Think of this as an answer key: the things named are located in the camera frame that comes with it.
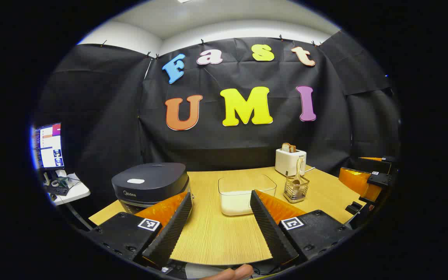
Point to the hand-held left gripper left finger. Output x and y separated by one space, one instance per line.
173 229

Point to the toasted bread slice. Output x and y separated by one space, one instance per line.
287 147

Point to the white side table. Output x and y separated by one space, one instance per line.
72 192

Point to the clear plastic rice container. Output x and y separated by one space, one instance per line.
247 182

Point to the black rice cooker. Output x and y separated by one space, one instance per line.
150 179

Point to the black keyboard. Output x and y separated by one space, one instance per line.
56 190

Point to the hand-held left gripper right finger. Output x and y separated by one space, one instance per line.
266 229

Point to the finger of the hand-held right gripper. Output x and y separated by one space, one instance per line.
381 179
389 159

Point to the computer monitor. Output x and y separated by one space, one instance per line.
51 147

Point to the teal box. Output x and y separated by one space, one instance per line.
63 181

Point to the white toaster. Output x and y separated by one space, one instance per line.
288 163

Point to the wooden spoon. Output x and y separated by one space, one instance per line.
298 167

